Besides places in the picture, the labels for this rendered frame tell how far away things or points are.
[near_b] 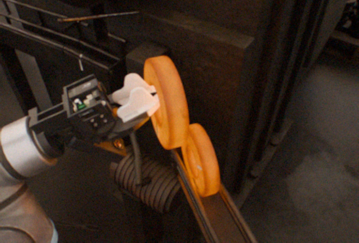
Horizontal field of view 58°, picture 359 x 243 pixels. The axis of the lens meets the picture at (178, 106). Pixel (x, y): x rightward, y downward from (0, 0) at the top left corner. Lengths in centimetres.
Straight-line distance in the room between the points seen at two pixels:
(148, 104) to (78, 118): 11
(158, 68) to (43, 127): 19
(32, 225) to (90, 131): 17
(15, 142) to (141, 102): 19
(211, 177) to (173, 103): 23
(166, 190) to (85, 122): 45
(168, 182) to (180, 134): 40
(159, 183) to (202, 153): 28
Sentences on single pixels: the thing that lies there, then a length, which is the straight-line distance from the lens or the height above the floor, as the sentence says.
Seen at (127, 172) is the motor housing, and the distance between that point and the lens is 94.
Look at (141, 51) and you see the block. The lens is 87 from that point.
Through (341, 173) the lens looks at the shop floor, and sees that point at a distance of 173.
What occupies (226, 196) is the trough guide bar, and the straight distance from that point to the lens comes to 70.
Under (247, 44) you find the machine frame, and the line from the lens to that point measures 77.
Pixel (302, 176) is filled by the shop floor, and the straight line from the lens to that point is 165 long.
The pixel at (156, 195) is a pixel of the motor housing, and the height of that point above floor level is 51.
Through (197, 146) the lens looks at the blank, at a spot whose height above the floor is 78.
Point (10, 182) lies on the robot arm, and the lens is 57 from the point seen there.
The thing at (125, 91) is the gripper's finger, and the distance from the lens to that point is 54.
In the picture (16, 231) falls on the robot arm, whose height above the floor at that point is 83.
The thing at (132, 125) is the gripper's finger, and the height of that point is 91.
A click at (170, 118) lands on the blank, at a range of 48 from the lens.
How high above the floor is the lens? 129
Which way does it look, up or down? 44 degrees down
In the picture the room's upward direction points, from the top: straight up
